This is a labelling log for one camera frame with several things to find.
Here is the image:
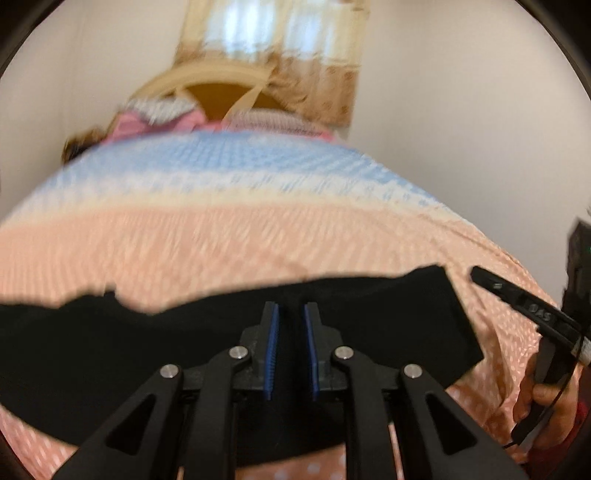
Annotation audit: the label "beige window curtain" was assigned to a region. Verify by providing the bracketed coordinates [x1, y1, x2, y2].
[173, 0, 370, 127]

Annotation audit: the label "person's right hand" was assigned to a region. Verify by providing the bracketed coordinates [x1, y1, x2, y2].
[513, 355, 583, 444]

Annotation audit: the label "black pants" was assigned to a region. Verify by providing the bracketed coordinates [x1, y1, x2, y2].
[0, 265, 485, 467]

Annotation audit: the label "black cable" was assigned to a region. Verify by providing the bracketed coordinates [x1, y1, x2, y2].
[505, 360, 580, 448]

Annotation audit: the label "grey patterned pillow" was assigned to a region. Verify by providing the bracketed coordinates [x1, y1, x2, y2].
[122, 97, 195, 123]

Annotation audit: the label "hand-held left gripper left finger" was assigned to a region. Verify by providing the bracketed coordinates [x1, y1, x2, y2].
[53, 301, 280, 480]

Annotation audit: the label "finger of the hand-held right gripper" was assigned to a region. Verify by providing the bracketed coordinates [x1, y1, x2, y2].
[470, 266, 583, 342]

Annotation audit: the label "polka dot blanket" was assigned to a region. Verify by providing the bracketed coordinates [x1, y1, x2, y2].
[0, 129, 568, 480]

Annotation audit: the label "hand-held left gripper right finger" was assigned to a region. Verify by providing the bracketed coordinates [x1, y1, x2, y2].
[302, 301, 529, 480]

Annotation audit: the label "folded pink blanket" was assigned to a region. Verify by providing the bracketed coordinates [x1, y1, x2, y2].
[106, 108, 206, 141]

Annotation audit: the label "striped pillow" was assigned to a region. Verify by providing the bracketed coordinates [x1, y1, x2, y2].
[226, 110, 315, 134]

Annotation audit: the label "cream wooden headboard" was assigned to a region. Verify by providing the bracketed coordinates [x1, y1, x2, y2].
[131, 62, 278, 121]

